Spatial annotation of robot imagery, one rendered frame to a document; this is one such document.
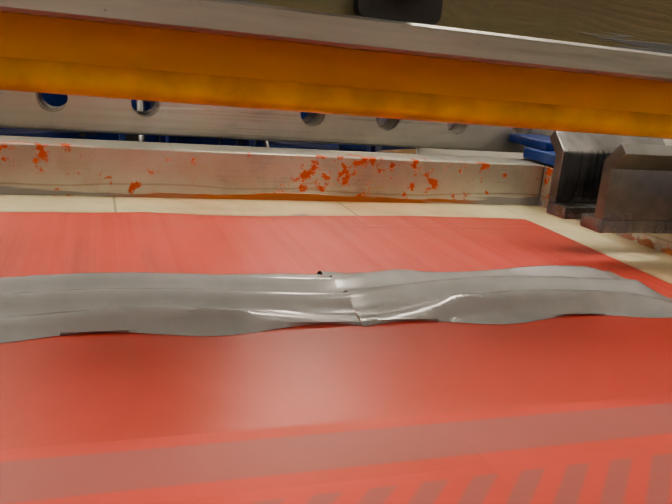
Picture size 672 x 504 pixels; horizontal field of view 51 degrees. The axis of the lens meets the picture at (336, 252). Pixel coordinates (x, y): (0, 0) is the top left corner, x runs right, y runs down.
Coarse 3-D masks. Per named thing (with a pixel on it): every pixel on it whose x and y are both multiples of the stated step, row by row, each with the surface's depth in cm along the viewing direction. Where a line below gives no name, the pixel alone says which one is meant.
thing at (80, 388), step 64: (0, 256) 34; (64, 256) 35; (128, 256) 36; (192, 256) 37; (256, 256) 38; (0, 384) 22; (64, 384) 22; (128, 384) 23; (192, 384) 23; (256, 384) 23; (320, 384) 24; (384, 384) 24; (0, 448) 19
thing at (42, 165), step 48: (0, 144) 47; (48, 144) 48; (96, 144) 49; (144, 144) 51; (192, 144) 54; (0, 192) 47; (48, 192) 48; (96, 192) 49; (144, 192) 50; (192, 192) 51; (240, 192) 52; (288, 192) 54; (336, 192) 55; (384, 192) 56; (432, 192) 57; (480, 192) 59; (528, 192) 60
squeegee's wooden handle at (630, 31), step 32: (256, 0) 24; (288, 0) 24; (320, 0) 25; (352, 0) 25; (448, 0) 26; (480, 0) 26; (512, 0) 27; (544, 0) 27; (576, 0) 28; (608, 0) 28; (640, 0) 29; (512, 32) 27; (544, 32) 28; (576, 32) 28; (608, 32) 28; (640, 32) 29
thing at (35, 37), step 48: (0, 48) 23; (48, 48) 23; (96, 48) 24; (144, 48) 24; (192, 48) 25; (240, 48) 25; (288, 48) 26; (336, 48) 26; (480, 96) 29; (528, 96) 29; (576, 96) 30; (624, 96) 31
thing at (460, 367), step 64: (320, 256) 39; (384, 256) 40; (448, 256) 42; (512, 256) 43; (576, 256) 44; (576, 320) 32; (640, 320) 33; (448, 384) 25; (512, 384) 25; (576, 384) 26; (640, 384) 26
